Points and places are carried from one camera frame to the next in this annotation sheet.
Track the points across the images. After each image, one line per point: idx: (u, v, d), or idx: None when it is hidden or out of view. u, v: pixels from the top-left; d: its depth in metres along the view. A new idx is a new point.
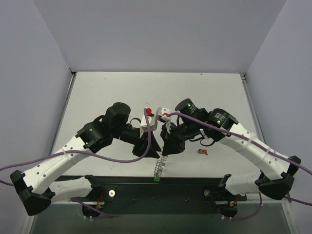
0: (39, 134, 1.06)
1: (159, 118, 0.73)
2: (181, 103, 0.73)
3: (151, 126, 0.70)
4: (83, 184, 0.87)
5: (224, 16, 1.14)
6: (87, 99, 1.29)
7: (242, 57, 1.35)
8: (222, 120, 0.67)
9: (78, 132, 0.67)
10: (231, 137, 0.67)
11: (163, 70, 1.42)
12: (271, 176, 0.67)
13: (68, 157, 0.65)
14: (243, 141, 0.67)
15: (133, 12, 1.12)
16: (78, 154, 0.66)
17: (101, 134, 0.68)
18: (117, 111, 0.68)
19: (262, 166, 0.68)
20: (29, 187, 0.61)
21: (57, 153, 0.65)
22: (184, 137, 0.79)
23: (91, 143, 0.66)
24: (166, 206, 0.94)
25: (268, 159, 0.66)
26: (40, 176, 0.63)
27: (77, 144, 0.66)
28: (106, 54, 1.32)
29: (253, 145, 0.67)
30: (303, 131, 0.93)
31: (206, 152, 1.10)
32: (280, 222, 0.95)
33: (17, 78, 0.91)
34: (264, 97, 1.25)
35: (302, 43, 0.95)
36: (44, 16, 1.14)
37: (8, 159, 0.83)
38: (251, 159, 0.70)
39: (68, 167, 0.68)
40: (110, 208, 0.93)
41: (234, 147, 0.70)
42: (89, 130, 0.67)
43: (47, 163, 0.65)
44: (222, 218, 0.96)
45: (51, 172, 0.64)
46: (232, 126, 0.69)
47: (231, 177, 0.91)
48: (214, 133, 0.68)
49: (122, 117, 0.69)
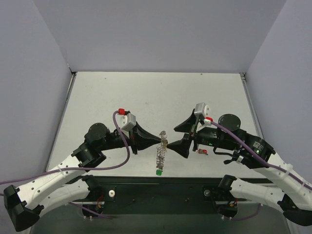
0: (39, 136, 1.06)
1: (198, 115, 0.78)
2: (231, 120, 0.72)
3: (128, 123, 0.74)
4: (79, 188, 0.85)
5: (224, 16, 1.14)
6: (87, 100, 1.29)
7: (242, 57, 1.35)
8: (261, 150, 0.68)
9: (73, 151, 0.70)
10: (269, 168, 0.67)
11: (163, 70, 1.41)
12: (303, 207, 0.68)
13: (63, 175, 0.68)
14: (280, 172, 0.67)
15: (133, 12, 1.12)
16: (73, 172, 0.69)
17: (93, 155, 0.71)
18: (92, 138, 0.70)
19: (295, 197, 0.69)
20: (23, 202, 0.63)
21: (53, 170, 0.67)
22: (206, 143, 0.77)
23: (85, 163, 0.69)
24: (166, 207, 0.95)
25: (302, 191, 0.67)
26: (34, 192, 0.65)
27: (72, 161, 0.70)
28: (106, 53, 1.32)
29: (290, 177, 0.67)
30: (303, 132, 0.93)
31: (206, 152, 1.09)
32: (280, 222, 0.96)
33: (18, 79, 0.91)
34: (264, 98, 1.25)
35: (302, 44, 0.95)
36: (44, 15, 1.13)
37: (8, 161, 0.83)
38: (283, 189, 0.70)
39: (62, 185, 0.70)
40: (110, 208, 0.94)
41: (269, 176, 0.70)
42: (85, 150, 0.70)
43: (42, 179, 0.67)
44: (222, 217, 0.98)
45: (46, 188, 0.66)
46: (270, 155, 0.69)
47: (239, 182, 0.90)
48: (251, 161, 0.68)
49: (97, 141, 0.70)
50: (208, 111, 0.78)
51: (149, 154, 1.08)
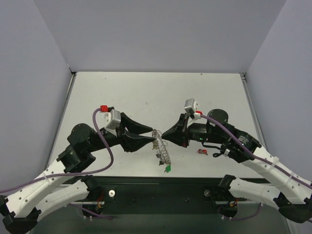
0: (39, 136, 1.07)
1: (188, 110, 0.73)
2: (217, 112, 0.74)
3: (112, 121, 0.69)
4: (78, 189, 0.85)
5: (224, 16, 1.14)
6: (87, 100, 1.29)
7: (242, 57, 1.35)
8: (245, 143, 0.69)
9: (58, 156, 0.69)
10: (255, 161, 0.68)
11: (163, 70, 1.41)
12: (293, 200, 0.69)
13: (48, 182, 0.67)
14: (266, 165, 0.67)
15: (133, 11, 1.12)
16: (60, 178, 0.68)
17: (80, 158, 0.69)
18: (76, 141, 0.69)
19: (284, 190, 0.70)
20: (11, 213, 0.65)
21: (38, 179, 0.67)
22: (197, 137, 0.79)
23: (72, 166, 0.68)
24: (166, 207, 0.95)
25: (291, 184, 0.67)
26: (22, 202, 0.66)
27: (58, 167, 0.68)
28: (106, 53, 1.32)
29: (277, 169, 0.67)
30: (303, 132, 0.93)
31: (206, 152, 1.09)
32: (281, 223, 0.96)
33: (18, 79, 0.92)
34: (264, 97, 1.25)
35: (302, 44, 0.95)
36: (44, 16, 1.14)
37: (8, 161, 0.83)
38: (272, 183, 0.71)
39: (51, 190, 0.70)
40: (110, 208, 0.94)
41: (257, 170, 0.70)
42: (70, 153, 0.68)
43: (29, 187, 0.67)
44: (222, 217, 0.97)
45: (32, 198, 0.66)
46: (256, 148, 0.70)
47: (237, 181, 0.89)
48: (238, 155, 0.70)
49: (82, 145, 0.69)
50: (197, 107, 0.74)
51: (149, 154, 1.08)
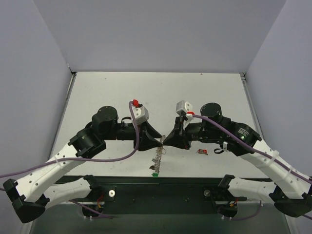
0: (39, 135, 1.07)
1: (180, 113, 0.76)
2: (210, 107, 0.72)
3: (142, 116, 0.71)
4: (82, 185, 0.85)
5: (224, 16, 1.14)
6: (87, 99, 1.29)
7: (242, 57, 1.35)
8: (246, 136, 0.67)
9: (70, 140, 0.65)
10: (254, 154, 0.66)
11: (162, 70, 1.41)
12: (291, 195, 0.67)
13: (60, 165, 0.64)
14: (265, 159, 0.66)
15: (133, 11, 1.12)
16: (71, 162, 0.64)
17: (93, 141, 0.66)
18: (102, 119, 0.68)
19: (282, 185, 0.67)
20: (21, 196, 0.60)
21: (49, 162, 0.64)
22: (197, 137, 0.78)
23: (84, 150, 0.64)
24: (167, 207, 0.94)
25: (290, 179, 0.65)
26: (32, 185, 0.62)
27: (70, 151, 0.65)
28: (106, 53, 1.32)
29: (276, 164, 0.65)
30: (303, 132, 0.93)
31: (206, 152, 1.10)
32: (281, 222, 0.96)
33: (18, 79, 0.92)
34: (263, 97, 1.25)
35: (302, 44, 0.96)
36: (44, 16, 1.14)
37: (8, 160, 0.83)
38: (271, 177, 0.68)
39: (61, 176, 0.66)
40: (110, 208, 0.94)
41: (256, 164, 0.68)
42: (82, 138, 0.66)
43: (39, 171, 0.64)
44: (222, 217, 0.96)
45: (44, 182, 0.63)
46: (256, 142, 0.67)
47: (236, 180, 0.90)
48: (237, 147, 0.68)
49: (107, 123, 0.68)
50: (189, 107, 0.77)
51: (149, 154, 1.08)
